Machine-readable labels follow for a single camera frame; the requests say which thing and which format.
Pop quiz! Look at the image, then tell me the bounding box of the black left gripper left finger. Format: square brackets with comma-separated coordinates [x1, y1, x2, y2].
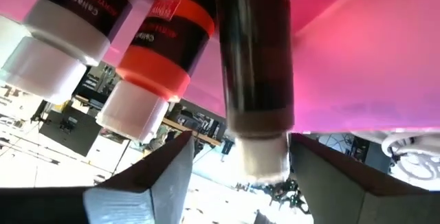
[84, 131, 195, 224]

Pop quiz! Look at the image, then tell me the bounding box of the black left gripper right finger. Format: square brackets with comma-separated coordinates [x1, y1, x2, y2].
[290, 133, 430, 224]

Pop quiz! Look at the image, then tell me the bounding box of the small red-orange paint bottle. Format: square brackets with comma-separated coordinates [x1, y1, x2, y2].
[95, 0, 218, 144]

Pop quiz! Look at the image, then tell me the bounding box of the small brown paint bottle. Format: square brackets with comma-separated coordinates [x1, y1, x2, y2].
[214, 0, 296, 186]

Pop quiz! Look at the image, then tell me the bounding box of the small grey paint bottle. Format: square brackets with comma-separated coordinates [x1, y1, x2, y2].
[0, 0, 152, 105]

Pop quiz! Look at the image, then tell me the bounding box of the wooden top grey workbench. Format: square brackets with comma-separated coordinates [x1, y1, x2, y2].
[160, 116, 223, 148]

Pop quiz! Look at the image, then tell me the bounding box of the pink plastic bin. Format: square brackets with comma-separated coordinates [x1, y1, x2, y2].
[0, 0, 440, 135]

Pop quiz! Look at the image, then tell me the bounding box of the white lamp power cord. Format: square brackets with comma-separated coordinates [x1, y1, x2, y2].
[353, 130, 440, 181]

